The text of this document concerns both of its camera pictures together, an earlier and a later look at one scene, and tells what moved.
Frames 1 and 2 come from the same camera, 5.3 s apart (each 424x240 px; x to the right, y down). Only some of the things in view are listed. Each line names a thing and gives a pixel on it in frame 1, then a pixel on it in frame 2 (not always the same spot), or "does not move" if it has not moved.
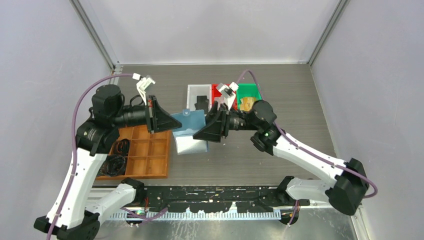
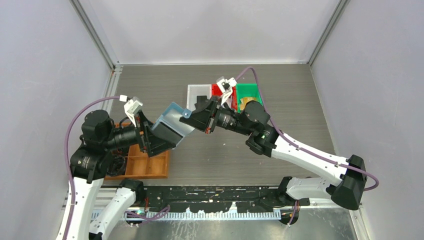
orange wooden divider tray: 149,154 does not move
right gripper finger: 212,132 → 201,117
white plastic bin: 194,90 does not move
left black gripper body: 139,114 → 131,134
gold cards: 246,103 does not move
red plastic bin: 216,96 does not move
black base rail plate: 255,198 does not move
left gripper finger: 163,120 → 155,143
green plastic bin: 250,90 does not move
